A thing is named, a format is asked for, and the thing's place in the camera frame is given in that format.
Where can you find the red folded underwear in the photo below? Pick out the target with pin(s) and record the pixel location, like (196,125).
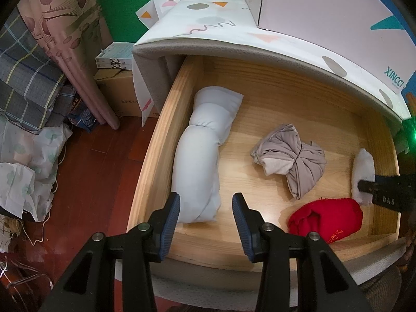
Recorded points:
(325,217)

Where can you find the white printed carton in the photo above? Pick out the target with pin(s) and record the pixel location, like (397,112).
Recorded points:
(113,57)

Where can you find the blue printed bag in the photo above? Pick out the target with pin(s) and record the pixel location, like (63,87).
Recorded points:
(81,118)

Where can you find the white leaf print plastic sheet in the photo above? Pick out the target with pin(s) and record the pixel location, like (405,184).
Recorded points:
(29,169)

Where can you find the white shoe box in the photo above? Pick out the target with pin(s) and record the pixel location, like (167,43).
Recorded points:
(325,0)

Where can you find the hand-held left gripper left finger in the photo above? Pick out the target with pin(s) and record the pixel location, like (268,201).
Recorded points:
(170,224)

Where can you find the white cloth bundle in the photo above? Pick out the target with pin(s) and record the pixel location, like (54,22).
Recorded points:
(198,169)

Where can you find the white sock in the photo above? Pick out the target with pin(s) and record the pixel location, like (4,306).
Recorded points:
(362,165)

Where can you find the brown cardboard box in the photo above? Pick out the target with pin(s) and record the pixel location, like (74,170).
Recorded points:
(117,94)

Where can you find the clear plastic hanger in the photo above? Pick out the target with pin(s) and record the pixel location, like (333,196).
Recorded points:
(22,279)

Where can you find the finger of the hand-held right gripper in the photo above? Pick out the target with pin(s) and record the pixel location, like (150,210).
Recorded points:
(365,188)

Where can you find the wooden drawer with grey front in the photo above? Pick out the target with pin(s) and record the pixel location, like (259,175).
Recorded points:
(292,104)

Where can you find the grey plaid bedding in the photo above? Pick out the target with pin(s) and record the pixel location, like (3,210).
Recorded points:
(26,78)

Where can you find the taupe knotted underwear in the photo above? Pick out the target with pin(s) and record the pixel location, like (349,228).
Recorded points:
(302,165)

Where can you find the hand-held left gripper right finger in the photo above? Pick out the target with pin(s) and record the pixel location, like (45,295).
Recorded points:
(242,224)

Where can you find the pink leaf print curtain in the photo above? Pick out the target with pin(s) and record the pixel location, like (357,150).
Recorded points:
(65,39)

